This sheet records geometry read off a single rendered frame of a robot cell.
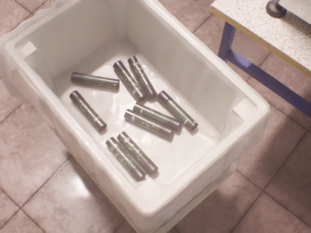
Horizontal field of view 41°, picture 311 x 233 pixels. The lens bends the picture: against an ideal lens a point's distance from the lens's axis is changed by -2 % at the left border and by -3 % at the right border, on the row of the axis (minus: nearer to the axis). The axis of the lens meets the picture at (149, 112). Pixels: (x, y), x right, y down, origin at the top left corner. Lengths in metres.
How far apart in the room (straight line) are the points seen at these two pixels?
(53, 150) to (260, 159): 0.84
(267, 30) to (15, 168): 1.13
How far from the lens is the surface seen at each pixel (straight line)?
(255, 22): 1.11
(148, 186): 0.98
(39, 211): 1.71
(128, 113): 1.25
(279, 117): 1.85
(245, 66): 1.42
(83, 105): 1.28
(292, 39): 1.11
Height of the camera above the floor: 1.61
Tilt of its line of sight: 65 degrees down
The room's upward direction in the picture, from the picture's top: 1 degrees counter-clockwise
